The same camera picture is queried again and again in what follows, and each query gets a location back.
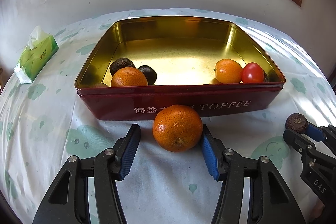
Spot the red cherry tomato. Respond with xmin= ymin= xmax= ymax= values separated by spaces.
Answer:
xmin=241 ymin=63 xmax=264 ymax=84

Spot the smooth orange kumquat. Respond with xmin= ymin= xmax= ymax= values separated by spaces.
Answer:
xmin=214 ymin=59 xmax=243 ymax=84

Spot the dark wrinkled date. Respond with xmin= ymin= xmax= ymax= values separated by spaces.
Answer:
xmin=285 ymin=113 xmax=309 ymax=134

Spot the dark purple grape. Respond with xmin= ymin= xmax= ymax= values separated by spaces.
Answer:
xmin=138 ymin=65 xmax=157 ymax=85

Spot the red toffee tin box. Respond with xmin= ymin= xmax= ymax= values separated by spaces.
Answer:
xmin=75 ymin=15 xmax=286 ymax=121

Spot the person right hand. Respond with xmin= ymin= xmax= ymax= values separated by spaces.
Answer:
xmin=310 ymin=199 xmax=325 ymax=219

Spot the spotted mandarin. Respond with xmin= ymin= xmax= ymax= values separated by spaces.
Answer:
xmin=111 ymin=67 xmax=148 ymax=87
xmin=152 ymin=105 xmax=203 ymax=152

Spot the dark wrinkled passion fruit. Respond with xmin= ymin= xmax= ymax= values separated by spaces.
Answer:
xmin=264 ymin=72 xmax=269 ymax=83

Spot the green tissue box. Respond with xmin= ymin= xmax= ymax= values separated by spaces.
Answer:
xmin=14 ymin=26 xmax=59 ymax=84

